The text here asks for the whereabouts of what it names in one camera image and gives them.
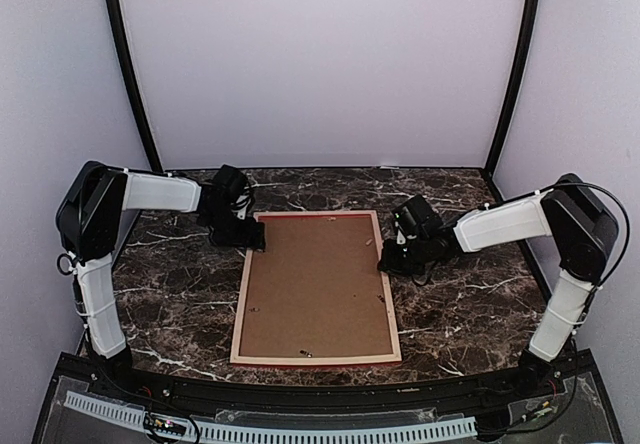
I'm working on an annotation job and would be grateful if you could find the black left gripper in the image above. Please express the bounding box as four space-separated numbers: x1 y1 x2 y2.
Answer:
202 206 265 250

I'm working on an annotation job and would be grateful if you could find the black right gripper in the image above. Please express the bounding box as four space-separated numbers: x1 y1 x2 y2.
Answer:
378 234 431 277

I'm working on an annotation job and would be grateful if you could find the brown cardboard backing board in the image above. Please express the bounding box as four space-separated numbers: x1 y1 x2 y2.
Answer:
237 214 395 358

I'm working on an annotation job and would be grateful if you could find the red wooden picture frame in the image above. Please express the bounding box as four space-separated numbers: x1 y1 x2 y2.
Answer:
229 208 403 367

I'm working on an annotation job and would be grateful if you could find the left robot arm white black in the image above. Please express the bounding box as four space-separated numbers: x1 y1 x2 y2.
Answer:
55 161 266 360

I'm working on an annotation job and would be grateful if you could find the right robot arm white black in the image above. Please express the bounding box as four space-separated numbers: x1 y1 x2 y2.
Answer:
378 173 630 398

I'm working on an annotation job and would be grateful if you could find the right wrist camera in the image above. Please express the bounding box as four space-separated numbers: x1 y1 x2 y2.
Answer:
396 229 407 246

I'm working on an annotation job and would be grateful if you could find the black front rail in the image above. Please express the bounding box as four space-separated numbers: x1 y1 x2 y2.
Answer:
54 353 591 418

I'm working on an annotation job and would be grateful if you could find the white slotted cable duct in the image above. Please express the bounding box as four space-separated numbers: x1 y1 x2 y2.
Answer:
63 391 477 443

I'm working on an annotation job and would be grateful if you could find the left black corner post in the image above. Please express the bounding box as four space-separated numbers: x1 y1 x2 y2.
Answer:
105 0 163 172

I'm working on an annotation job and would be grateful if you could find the black corner post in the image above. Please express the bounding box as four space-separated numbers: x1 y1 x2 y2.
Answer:
484 0 539 177
105 0 163 172

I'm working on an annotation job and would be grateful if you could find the right black corner post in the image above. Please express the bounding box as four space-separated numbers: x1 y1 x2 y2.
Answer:
484 0 539 177

